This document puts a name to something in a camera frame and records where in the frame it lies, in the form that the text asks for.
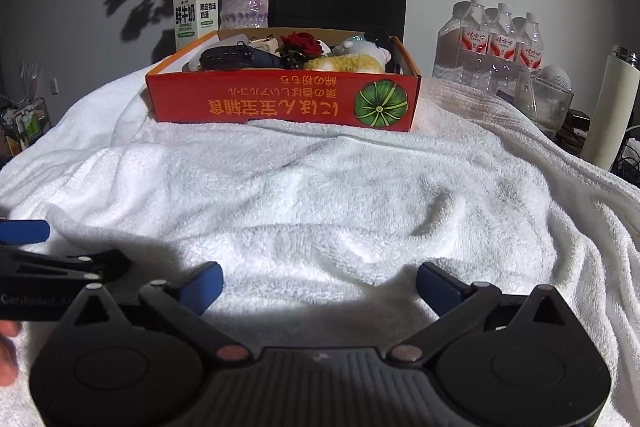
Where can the black zip pouch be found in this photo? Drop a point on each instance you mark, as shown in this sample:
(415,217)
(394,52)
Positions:
(230,58)

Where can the yellow plush toy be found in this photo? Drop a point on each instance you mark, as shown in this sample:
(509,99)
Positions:
(345,63)

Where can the dark blue item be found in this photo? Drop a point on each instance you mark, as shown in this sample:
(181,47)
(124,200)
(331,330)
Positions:
(270,58)

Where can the white towel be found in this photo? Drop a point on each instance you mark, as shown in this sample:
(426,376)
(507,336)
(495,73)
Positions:
(320,187)

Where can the red artificial rose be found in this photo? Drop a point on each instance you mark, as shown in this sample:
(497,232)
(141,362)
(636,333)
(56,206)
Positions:
(300,42)

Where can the square glass container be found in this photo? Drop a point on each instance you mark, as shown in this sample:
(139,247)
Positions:
(547,109)

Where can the white ball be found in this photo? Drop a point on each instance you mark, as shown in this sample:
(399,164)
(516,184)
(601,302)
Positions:
(555,77)

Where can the person's left hand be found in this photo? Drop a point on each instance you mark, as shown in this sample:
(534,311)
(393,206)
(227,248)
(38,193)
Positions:
(7,357)

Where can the small beige box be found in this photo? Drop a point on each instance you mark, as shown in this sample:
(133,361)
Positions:
(262,43)

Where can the shiny foil packet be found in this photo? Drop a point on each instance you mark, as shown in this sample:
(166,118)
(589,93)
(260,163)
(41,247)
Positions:
(354,40)

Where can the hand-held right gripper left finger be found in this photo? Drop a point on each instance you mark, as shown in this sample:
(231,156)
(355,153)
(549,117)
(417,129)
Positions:
(202,289)

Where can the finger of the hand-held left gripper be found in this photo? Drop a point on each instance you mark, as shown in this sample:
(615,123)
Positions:
(22,232)
(60,267)

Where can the white milk carton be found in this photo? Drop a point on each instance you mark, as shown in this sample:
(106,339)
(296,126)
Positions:
(195,17)

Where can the orange cardboard box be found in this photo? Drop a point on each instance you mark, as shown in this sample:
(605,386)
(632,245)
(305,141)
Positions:
(280,102)

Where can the white thermos bottle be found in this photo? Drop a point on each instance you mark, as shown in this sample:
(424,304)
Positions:
(610,117)

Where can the white plush toy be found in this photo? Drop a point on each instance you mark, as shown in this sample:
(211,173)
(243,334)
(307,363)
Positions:
(367,50)

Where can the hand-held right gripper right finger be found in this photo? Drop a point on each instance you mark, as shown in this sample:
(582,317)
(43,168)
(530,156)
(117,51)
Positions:
(435,283)

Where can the clear water bottle red label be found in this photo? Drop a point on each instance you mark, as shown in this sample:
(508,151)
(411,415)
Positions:
(530,52)
(472,42)
(502,47)
(444,52)

